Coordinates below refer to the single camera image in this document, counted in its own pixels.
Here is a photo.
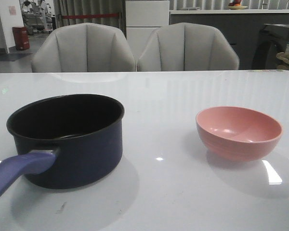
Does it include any red bin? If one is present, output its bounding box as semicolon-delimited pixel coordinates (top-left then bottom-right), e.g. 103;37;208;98
12;26;30;51

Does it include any red barrier belt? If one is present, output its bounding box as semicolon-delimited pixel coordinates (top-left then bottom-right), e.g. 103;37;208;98
61;13;120;19

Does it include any dark blue saucepan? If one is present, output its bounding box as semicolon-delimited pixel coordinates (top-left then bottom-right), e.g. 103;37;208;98
0;94;125;197

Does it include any fruit plate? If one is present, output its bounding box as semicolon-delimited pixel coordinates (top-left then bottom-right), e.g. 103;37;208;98
227;0;248;10

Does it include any dark appliance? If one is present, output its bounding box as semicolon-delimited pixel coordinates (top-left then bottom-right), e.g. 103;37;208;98
251;24;289;69

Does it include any grey chair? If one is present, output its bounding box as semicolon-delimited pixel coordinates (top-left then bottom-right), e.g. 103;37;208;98
137;23;239;72
31;23;136;73

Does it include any grey kitchen counter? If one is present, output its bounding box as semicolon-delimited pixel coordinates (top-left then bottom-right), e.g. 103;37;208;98
170;9;289;70

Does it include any grey chair left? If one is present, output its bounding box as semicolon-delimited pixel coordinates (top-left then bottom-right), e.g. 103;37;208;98
31;23;136;73

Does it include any grey chair right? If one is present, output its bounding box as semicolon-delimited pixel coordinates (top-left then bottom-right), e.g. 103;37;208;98
137;23;239;72

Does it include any pink bowl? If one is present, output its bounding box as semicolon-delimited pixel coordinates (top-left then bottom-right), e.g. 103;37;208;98
196;106;283;162

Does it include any white drawer cabinet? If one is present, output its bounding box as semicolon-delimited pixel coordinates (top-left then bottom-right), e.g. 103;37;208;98
125;0;170;59

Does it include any beige cushion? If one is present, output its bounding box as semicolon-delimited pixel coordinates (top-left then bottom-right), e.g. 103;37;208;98
276;52;289;70

